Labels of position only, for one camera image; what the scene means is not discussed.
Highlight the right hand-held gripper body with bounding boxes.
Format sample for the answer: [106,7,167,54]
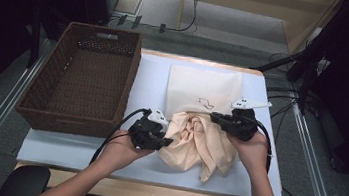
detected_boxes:
[221,95,274,145]

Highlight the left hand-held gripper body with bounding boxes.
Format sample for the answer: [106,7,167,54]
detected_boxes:
[125,106,172,153]

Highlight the beige cloth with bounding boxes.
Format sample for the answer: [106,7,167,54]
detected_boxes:
[154,107,246,187]

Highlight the cream cloth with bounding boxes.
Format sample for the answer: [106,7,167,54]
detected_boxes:
[162,62,247,128]

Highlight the person's right hand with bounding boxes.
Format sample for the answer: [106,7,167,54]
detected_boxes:
[221,127,274,178]

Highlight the person's left hand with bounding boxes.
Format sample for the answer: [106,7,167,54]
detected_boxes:
[98,127,158,178]

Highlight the white table mat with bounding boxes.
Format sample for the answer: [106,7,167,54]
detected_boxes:
[14,39,300,196]

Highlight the wooden table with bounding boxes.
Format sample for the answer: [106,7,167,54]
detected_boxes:
[11,35,305,196]

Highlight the brown wicker basket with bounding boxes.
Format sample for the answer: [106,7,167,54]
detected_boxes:
[13,15,146,142]

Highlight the black tripod stand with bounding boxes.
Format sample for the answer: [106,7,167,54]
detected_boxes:
[244,33,333,118]

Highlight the black power plugs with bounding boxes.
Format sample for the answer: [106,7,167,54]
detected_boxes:
[115,11,144,30]

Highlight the black chair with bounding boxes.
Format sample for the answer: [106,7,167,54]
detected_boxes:
[0,160,53,196]

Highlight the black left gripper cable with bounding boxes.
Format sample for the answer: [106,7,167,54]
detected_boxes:
[89,102,153,172]

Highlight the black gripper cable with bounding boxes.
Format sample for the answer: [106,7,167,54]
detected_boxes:
[242,118,278,196]
[89,102,153,172]

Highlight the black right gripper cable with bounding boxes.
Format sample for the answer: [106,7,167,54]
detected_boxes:
[242,118,278,196]

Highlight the black floor cables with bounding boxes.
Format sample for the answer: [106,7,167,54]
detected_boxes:
[261,50,307,122]

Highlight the black hanging cable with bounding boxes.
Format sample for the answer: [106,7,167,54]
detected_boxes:
[137,0,204,35]

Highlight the wooden frame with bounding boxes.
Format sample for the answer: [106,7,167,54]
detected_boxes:
[173,0,344,61]

